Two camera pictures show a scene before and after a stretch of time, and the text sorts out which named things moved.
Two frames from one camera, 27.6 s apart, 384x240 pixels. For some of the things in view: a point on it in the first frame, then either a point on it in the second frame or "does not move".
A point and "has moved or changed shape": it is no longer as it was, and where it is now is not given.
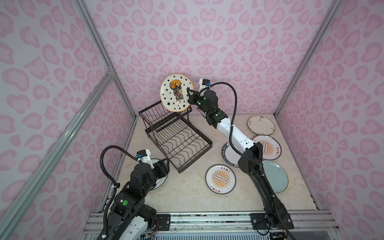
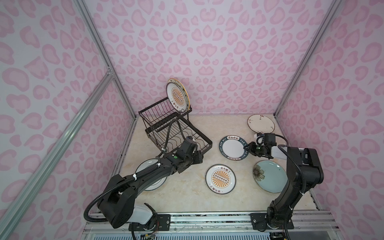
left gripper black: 161,168 -> 199,157
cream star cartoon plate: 174,92 has moved or changed shape
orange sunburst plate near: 220,179 does not move
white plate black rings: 161,182 does not move
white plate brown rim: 261,125 does not move
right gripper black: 193,98 -> 251,149
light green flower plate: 276,175 does not move
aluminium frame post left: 104,54 does not move
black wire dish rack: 179,137 does not move
